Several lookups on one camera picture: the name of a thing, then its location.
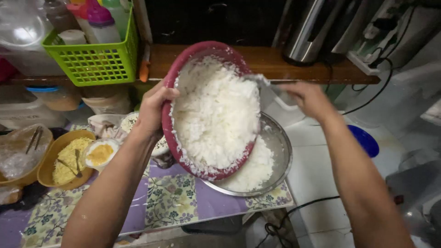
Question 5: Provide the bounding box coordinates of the person's right hand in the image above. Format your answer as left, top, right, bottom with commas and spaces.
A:
277, 81, 340, 125

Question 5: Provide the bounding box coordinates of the person's left hand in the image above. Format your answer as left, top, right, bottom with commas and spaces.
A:
135, 81, 180, 139

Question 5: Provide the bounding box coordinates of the metal rice spoon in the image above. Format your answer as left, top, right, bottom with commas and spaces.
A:
243, 73, 297, 107

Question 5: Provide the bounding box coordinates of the red plastic colander basket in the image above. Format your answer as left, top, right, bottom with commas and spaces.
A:
161, 41, 260, 182

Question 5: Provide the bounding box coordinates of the wooden shelf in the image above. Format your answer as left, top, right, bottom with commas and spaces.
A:
10, 44, 381, 86

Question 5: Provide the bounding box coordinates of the stainless steel thermos flask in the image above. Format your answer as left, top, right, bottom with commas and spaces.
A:
272, 0, 348, 67

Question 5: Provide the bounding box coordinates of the stainless steel bowl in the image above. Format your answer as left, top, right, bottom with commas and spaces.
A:
201, 111, 294, 197

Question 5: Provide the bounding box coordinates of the cooked white rice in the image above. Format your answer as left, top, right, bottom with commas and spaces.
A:
170, 55, 261, 170

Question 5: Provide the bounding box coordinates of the white power strip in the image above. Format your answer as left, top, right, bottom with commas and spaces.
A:
347, 14, 400, 76

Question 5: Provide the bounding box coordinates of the blue plastic lid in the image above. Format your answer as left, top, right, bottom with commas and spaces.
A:
347, 124, 380, 158

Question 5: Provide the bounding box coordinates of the white bowl with black specks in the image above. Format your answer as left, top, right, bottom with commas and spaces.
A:
120, 112, 174, 169

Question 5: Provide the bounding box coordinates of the floral purple table cover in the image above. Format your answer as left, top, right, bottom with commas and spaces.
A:
0, 124, 294, 248

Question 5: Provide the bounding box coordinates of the crumpled cloth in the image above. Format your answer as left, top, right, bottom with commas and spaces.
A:
88, 114, 127, 139

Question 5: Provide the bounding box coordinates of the small cup of yellow powder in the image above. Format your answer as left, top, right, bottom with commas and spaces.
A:
83, 138, 120, 172

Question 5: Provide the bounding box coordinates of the green plastic basket with bottles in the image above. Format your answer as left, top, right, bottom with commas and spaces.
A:
41, 0, 139, 87

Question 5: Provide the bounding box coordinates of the jar with blue lid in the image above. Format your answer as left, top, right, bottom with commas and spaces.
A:
26, 85, 82, 111

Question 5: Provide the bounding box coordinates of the yellow bowl of shredded food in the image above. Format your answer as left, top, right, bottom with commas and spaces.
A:
37, 130, 97, 191

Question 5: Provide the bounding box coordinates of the yellow bowl with plastic bag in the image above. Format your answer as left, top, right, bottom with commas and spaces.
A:
0, 124, 54, 187

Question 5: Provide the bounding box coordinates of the clear plastic container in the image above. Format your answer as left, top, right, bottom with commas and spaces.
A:
0, 0, 66, 77

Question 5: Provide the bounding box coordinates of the black power cable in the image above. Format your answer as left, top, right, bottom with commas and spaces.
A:
341, 57, 394, 116

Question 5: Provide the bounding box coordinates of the orange handled knife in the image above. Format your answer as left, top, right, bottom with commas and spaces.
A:
139, 43, 151, 83

